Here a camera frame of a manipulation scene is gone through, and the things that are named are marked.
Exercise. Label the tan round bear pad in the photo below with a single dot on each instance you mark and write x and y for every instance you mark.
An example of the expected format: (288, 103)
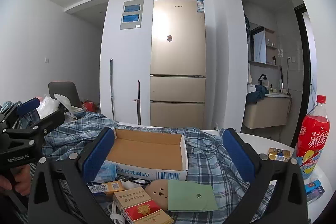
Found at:
(158, 191)

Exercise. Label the dark blue towel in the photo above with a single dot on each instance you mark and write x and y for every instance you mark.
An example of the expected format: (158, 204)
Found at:
(258, 93)

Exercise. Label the grey chair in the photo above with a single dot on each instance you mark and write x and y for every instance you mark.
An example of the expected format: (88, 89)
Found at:
(67, 89)

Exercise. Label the bathroom mirror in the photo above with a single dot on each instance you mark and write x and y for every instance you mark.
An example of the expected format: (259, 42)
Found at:
(257, 43)

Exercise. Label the blue tissue pack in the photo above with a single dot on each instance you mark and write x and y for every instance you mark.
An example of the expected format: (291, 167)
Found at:
(107, 173)

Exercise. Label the fridge magnet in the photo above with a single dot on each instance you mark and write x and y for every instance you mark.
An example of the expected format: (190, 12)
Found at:
(169, 38)

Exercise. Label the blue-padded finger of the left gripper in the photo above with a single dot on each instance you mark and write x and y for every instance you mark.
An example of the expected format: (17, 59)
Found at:
(12, 113)
(39, 129)

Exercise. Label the red soda bottle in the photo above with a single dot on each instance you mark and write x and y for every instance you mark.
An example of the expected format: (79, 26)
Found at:
(312, 137)

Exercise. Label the red bag on floor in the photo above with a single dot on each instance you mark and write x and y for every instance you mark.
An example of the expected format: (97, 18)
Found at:
(89, 106)

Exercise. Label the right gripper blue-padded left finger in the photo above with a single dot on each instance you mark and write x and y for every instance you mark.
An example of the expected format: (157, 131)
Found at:
(94, 154)

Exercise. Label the white plastic bag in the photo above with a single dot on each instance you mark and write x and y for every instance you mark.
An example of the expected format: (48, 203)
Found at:
(47, 106)

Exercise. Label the wall electrical panel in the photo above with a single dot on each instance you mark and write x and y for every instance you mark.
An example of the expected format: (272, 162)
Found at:
(131, 14)

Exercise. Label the grey mop handle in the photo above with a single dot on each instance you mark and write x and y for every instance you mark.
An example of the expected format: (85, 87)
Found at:
(111, 88)

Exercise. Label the gold cigarette pack on table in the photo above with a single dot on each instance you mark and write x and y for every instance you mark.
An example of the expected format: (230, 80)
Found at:
(279, 154)

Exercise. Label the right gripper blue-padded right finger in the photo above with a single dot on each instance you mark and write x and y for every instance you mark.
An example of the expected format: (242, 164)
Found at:
(242, 154)

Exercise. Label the blue plaid shirt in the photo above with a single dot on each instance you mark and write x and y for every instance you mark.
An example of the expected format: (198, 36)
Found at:
(209, 163)

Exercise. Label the beige bathroom vanity cabinet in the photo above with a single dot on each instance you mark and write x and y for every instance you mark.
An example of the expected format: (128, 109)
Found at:
(271, 111)

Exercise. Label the gold three-door refrigerator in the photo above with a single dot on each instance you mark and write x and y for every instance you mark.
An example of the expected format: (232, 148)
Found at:
(178, 68)

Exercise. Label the red-tipped pole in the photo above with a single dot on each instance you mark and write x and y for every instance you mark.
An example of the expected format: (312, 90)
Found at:
(138, 102)

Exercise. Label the person's left hand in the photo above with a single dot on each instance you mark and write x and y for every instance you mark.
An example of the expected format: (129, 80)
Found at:
(15, 181)

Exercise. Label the red cigarette pack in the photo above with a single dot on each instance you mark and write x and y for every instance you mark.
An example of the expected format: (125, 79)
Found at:
(137, 206)

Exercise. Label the green snap pouch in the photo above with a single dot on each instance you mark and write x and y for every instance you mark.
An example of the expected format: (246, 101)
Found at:
(188, 196)

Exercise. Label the cardboard tray box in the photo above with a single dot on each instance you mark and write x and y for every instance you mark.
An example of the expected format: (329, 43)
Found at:
(149, 155)

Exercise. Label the gold blue cigarette pack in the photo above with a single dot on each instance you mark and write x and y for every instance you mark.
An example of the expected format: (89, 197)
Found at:
(107, 188)

